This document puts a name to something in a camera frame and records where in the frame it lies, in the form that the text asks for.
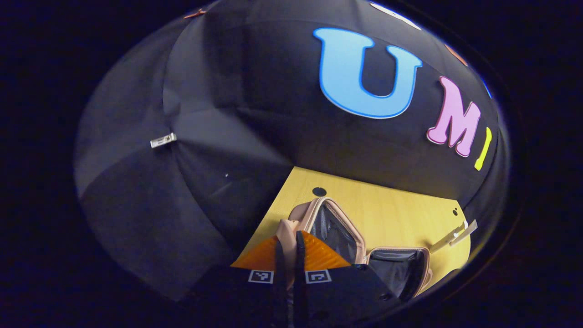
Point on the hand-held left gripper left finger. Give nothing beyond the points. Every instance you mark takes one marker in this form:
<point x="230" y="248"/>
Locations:
<point x="280" y="291"/>

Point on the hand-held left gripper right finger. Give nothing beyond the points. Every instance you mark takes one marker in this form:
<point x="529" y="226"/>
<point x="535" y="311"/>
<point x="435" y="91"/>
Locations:
<point x="300" y="291"/>

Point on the small white clip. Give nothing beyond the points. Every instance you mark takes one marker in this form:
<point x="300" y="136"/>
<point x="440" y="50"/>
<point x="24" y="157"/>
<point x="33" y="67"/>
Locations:
<point x="163" y="140"/>

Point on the black backdrop cloth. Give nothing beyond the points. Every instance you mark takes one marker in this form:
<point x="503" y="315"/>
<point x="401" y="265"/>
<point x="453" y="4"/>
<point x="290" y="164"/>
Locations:
<point x="227" y="91"/>

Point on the small red clip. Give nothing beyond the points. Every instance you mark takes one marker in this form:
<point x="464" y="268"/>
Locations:
<point x="195" y="13"/>

